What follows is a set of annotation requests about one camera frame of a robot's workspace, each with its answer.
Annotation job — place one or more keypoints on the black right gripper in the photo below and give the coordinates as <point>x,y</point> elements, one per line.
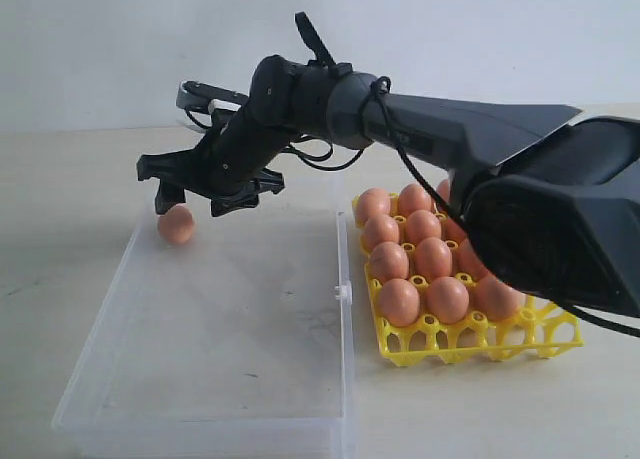
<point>228,166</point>

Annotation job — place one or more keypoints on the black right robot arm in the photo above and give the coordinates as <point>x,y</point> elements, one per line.
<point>550,201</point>

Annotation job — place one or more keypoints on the yellow plastic egg tray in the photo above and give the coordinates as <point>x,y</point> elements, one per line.
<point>538,326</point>

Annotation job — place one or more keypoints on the clear plastic bin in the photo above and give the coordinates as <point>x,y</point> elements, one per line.
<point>238,344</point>

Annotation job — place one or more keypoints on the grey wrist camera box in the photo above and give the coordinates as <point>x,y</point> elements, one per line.
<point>194,96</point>

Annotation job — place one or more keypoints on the brown egg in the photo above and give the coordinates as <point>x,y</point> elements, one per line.
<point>398,301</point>
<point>387,261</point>
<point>443,191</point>
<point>422,224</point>
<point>468,262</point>
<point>413,197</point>
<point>176,226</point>
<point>447,299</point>
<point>453,229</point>
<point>378,229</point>
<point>495,299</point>
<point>433,259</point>
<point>372,202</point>

